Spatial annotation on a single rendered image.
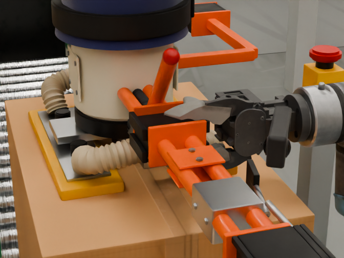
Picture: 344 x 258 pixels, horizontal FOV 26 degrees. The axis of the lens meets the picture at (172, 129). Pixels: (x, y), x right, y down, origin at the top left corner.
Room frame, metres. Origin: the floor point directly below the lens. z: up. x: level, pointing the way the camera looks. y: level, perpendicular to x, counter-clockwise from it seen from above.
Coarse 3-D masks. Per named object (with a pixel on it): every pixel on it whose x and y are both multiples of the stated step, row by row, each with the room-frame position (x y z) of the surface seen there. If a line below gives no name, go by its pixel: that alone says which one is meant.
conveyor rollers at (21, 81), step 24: (0, 72) 2.82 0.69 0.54; (24, 72) 2.84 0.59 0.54; (48, 72) 2.80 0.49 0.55; (0, 96) 2.55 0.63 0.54; (24, 96) 2.57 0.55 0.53; (0, 120) 2.31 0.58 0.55; (0, 144) 2.12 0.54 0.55; (0, 168) 1.95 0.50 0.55; (0, 192) 1.84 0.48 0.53; (0, 216) 1.68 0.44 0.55
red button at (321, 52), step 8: (312, 48) 1.55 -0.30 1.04; (320, 48) 1.55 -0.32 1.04; (328, 48) 1.55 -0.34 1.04; (336, 48) 1.55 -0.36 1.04; (312, 56) 1.53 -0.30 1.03; (320, 56) 1.51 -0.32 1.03; (328, 56) 1.51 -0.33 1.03; (336, 56) 1.51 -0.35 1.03; (320, 64) 1.53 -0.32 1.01; (328, 64) 1.52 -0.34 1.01
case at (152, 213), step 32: (64, 96) 1.43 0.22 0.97; (192, 96) 1.43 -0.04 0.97; (32, 128) 1.27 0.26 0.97; (32, 160) 1.13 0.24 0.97; (256, 160) 1.13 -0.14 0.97; (32, 192) 1.02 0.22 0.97; (128, 192) 1.02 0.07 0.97; (160, 192) 1.02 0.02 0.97; (288, 192) 1.02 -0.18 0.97; (32, 224) 0.94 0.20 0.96; (64, 224) 0.92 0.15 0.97; (96, 224) 0.92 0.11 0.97; (128, 224) 0.92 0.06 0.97; (160, 224) 0.92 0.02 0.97; (192, 224) 0.92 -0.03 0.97; (32, 256) 1.00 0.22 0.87; (64, 256) 0.85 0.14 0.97; (96, 256) 0.86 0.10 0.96; (128, 256) 0.87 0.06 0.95; (160, 256) 0.88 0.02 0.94; (192, 256) 0.90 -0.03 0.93
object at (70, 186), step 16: (32, 112) 1.30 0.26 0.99; (64, 112) 1.23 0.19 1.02; (48, 128) 1.21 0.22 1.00; (48, 144) 1.16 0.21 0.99; (64, 144) 1.14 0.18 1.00; (80, 144) 1.09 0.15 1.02; (96, 144) 1.16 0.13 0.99; (48, 160) 1.10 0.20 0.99; (64, 160) 1.08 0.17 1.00; (64, 176) 1.04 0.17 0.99; (80, 176) 1.03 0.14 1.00; (96, 176) 1.03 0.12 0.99; (112, 176) 1.04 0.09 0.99; (64, 192) 0.99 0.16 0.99; (80, 192) 1.00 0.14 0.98; (96, 192) 1.01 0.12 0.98; (112, 192) 1.01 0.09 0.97
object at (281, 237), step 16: (288, 224) 0.67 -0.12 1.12; (224, 240) 0.65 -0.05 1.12; (240, 240) 0.64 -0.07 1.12; (256, 240) 0.64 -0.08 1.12; (272, 240) 0.64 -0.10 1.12; (288, 240) 0.64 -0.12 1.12; (304, 240) 0.64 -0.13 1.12; (224, 256) 0.65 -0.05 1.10; (240, 256) 0.64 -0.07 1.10; (256, 256) 0.61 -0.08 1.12; (272, 256) 0.61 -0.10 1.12; (288, 256) 0.61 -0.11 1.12; (304, 256) 0.61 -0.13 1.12
